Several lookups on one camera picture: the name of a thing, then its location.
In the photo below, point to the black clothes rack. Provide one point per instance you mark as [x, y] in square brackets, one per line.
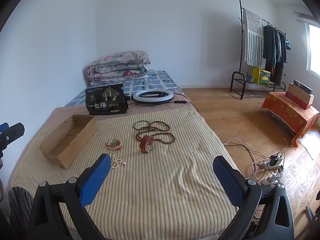
[240, 30]

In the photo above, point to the small potted plant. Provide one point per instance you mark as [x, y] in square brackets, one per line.
[249, 78]

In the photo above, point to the yellow striped towel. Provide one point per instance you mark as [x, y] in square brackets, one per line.
[162, 180]

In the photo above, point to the green bangle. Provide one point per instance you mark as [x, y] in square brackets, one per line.
[133, 125]

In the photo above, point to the black snack bag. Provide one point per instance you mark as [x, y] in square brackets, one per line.
[105, 100]

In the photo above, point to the yellow box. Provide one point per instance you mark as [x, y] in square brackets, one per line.
[261, 76]

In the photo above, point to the brown cardboard box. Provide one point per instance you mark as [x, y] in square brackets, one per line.
[75, 142]

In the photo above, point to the folded floral quilt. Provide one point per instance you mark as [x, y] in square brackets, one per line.
[117, 67]

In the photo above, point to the black hanging coat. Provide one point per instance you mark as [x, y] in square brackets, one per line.
[280, 60]

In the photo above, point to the black charger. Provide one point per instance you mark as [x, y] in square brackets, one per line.
[275, 160]

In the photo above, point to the striped hanging towel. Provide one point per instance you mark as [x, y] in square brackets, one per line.
[252, 42]

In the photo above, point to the orange cloth covered table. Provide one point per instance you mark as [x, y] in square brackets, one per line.
[287, 115]

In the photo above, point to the blue hanging cloth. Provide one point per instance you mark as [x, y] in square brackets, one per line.
[288, 45]

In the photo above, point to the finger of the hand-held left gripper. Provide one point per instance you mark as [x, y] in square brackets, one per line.
[15, 130]

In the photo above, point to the dark hanging jacket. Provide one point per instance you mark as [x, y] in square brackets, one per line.
[268, 47]

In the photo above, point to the white power strip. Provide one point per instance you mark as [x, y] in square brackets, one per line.
[266, 165]
[270, 180]

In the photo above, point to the dark flat box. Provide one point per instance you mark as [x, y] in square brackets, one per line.
[303, 86]

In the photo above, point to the brown blanket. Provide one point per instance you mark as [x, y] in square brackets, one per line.
[150, 108]

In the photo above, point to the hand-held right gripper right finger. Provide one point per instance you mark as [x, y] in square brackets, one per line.
[226, 180]

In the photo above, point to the dark striped cloth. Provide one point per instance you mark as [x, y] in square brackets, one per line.
[21, 205]

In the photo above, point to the red flat box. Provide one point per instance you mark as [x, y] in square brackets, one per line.
[297, 102]

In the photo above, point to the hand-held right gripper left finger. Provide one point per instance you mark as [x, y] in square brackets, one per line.
[96, 177]

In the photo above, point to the window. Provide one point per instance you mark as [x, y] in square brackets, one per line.
[314, 50]

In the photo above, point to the blue checkered bed sheet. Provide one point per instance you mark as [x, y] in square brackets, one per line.
[155, 80]

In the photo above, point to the light wooden box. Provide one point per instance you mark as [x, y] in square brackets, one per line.
[298, 95]

